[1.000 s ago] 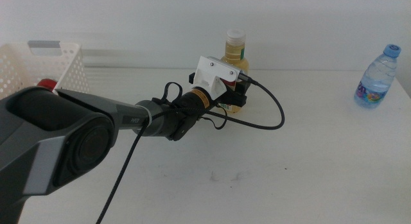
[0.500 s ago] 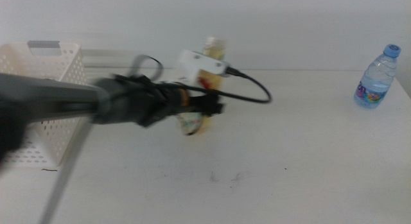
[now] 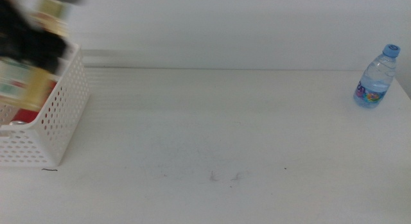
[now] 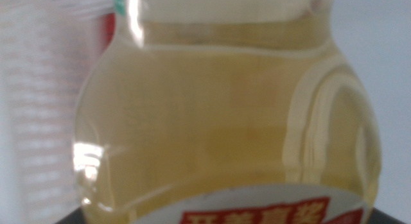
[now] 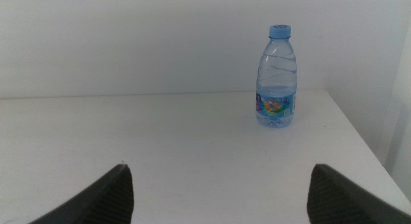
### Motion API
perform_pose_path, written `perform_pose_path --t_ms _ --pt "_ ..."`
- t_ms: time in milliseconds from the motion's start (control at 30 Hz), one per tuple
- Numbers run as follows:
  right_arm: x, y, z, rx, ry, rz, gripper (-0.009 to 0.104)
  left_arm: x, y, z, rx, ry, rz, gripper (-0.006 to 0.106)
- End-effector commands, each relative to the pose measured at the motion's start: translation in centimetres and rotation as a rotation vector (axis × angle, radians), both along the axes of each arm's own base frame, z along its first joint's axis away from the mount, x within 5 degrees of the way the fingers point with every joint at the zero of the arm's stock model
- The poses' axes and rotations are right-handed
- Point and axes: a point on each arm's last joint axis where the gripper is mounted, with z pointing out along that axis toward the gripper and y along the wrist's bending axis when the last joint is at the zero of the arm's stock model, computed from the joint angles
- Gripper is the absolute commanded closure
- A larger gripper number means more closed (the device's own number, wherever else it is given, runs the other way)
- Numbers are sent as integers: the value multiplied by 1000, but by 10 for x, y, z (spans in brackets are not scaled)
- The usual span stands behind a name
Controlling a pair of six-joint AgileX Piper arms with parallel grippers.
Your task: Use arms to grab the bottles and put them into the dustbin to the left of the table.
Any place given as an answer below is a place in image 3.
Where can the yellow juice bottle white cap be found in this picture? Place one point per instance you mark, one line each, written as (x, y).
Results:
(35, 89)

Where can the red soda can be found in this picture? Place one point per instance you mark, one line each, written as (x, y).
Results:
(24, 116)

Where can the clear water bottle blue cap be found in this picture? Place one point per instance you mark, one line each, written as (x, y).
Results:
(375, 82)

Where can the white perforated plastic basket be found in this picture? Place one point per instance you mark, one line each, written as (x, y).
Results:
(64, 121)

